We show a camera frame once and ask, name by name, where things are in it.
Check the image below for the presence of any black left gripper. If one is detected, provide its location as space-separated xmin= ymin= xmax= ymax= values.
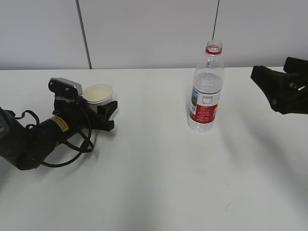
xmin=52 ymin=97 xmax=118 ymax=131

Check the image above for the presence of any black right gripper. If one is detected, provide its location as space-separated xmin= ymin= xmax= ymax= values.
xmin=251 ymin=57 xmax=308 ymax=115

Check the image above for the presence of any white paper cup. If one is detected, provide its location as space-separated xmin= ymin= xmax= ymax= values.
xmin=82 ymin=83 xmax=113 ymax=114

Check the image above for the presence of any clear water bottle red label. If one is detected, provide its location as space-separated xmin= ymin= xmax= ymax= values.
xmin=188 ymin=40 xmax=224 ymax=132

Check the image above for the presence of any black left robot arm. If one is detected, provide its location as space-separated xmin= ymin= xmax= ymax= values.
xmin=0 ymin=97 xmax=118 ymax=170

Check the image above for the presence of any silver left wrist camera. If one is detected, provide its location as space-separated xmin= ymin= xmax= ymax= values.
xmin=48 ymin=77 xmax=82 ymax=100

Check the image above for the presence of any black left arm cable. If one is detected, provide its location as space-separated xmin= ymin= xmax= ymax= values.
xmin=14 ymin=102 xmax=94 ymax=168

